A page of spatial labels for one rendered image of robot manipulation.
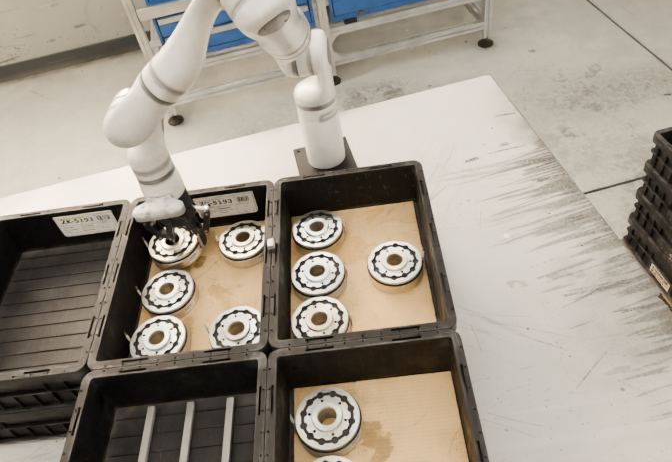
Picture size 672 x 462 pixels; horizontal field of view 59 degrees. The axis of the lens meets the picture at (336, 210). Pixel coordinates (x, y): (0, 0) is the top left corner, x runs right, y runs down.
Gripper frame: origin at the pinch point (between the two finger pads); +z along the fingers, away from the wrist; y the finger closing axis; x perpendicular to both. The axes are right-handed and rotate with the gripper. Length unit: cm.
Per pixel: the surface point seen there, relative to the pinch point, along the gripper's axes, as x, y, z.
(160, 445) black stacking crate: 39.8, 2.3, 4.4
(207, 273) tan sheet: 5.4, -2.9, 4.4
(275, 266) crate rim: 14.7, -18.9, -5.5
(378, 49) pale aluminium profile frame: -184, -55, 75
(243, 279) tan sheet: 8.3, -10.3, 4.4
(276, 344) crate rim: 30.7, -19.0, -5.6
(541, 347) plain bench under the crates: 25, -65, 18
